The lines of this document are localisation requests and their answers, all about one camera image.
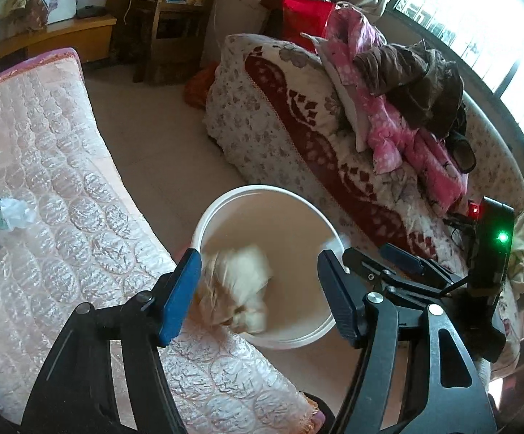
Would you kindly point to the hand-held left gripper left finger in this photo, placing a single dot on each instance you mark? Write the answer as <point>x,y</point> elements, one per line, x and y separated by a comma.
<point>178,300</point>

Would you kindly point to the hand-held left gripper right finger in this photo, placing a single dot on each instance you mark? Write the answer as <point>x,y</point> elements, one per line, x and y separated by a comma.
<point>336,296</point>

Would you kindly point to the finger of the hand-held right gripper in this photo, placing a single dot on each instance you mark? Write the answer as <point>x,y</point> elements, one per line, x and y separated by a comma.
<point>395,287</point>
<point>402,257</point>

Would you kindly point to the white paper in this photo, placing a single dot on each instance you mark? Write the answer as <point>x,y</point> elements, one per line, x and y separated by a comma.
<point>239,280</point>

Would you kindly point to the white plastic bucket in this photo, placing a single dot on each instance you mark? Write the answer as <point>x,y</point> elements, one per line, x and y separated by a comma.
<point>266,217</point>

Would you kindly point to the beige floral sofa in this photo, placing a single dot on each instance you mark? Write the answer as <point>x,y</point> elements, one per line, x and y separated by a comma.
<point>492,153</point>

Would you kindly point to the pile of clothes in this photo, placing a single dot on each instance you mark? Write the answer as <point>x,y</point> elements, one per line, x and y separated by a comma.
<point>388,131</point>

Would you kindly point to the brown jacket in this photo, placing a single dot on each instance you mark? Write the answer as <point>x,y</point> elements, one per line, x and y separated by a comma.
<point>415,77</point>

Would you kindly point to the crumpled white plastic wrapper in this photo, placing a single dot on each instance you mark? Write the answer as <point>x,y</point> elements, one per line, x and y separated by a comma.
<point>9,217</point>

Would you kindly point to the pink quilted table cover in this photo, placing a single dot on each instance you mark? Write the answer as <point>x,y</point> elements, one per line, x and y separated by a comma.
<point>63,144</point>

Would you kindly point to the orange cloth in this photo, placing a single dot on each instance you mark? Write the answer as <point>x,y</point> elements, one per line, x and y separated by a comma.
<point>198,86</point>

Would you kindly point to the window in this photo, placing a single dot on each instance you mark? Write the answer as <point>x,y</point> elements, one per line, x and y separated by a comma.
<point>492,18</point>

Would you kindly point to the red bag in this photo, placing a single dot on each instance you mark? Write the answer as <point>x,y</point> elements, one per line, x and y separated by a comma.
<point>302,18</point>

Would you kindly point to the wooden cabinet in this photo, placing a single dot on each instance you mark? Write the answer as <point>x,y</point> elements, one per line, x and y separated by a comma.
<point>72,36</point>

